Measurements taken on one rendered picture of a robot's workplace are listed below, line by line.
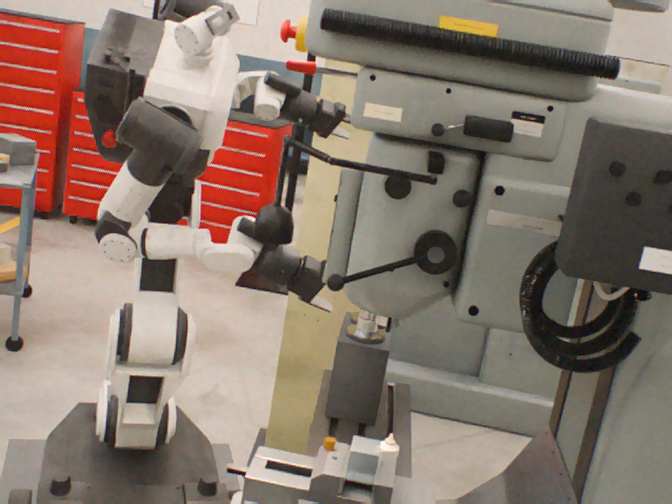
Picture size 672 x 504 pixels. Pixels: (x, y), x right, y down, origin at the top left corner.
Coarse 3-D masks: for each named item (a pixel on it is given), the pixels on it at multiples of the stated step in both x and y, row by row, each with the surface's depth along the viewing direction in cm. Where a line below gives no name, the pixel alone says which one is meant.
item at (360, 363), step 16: (352, 320) 206; (352, 336) 195; (368, 336) 195; (384, 336) 197; (336, 352) 194; (352, 352) 193; (368, 352) 193; (384, 352) 192; (336, 368) 194; (352, 368) 194; (368, 368) 194; (384, 368) 193; (336, 384) 195; (352, 384) 195; (368, 384) 195; (336, 400) 196; (352, 400) 196; (368, 400) 196; (336, 416) 197; (352, 416) 197; (368, 416) 196
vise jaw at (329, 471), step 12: (336, 444) 162; (324, 456) 158; (336, 456) 158; (348, 456) 159; (324, 468) 153; (336, 468) 154; (312, 480) 152; (324, 480) 152; (336, 480) 151; (324, 492) 152; (336, 492) 152
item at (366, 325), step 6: (360, 312) 196; (366, 312) 195; (360, 318) 196; (366, 318) 195; (372, 318) 195; (360, 324) 196; (366, 324) 195; (372, 324) 195; (360, 330) 196; (366, 330) 195; (372, 330) 196
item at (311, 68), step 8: (288, 64) 155; (296, 64) 155; (304, 64) 155; (312, 64) 155; (304, 72) 156; (312, 72) 155; (320, 72) 156; (328, 72) 156; (336, 72) 156; (344, 72) 156; (352, 72) 156
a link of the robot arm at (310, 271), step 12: (288, 252) 187; (288, 264) 186; (300, 264) 189; (312, 264) 189; (324, 264) 189; (276, 276) 187; (288, 276) 187; (300, 276) 188; (312, 276) 188; (288, 288) 191; (300, 288) 191; (312, 288) 190
